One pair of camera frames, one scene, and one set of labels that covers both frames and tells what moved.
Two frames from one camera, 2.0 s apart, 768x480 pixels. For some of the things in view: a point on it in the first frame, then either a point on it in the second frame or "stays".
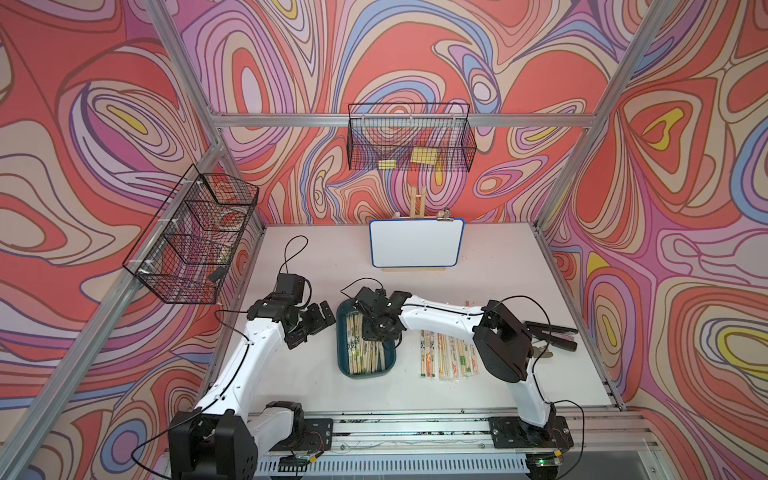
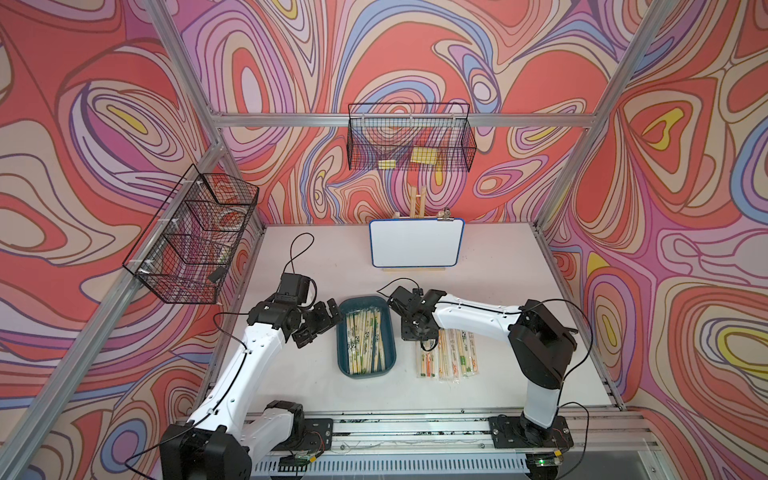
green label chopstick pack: (461, 358) stays
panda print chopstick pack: (467, 361) stays
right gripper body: (374, 332) -> (410, 332)
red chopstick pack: (454, 358) stays
